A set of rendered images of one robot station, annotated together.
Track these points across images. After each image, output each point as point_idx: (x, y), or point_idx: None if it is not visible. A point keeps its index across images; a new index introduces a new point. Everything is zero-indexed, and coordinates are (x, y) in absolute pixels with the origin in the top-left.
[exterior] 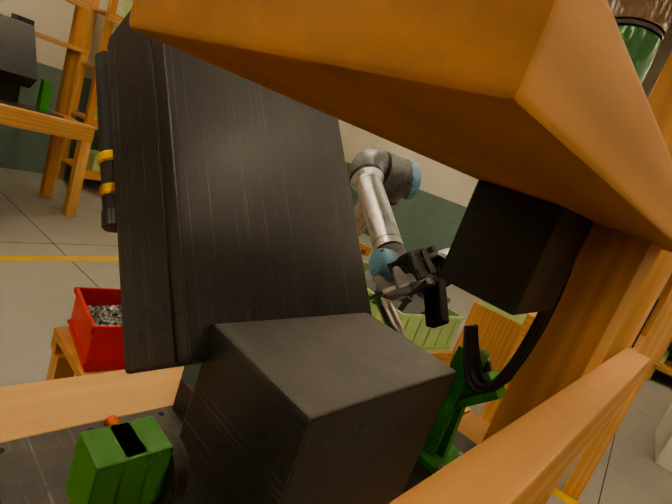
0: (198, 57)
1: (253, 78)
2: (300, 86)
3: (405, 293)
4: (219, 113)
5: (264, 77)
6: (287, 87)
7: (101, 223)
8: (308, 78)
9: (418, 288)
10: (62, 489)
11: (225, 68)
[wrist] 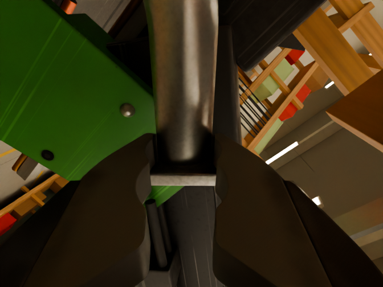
0: (333, 111)
1: (346, 108)
2: (369, 87)
3: (263, 160)
4: None
5: (356, 97)
6: (360, 98)
7: None
8: (378, 76)
9: (318, 210)
10: (102, 0)
11: (338, 111)
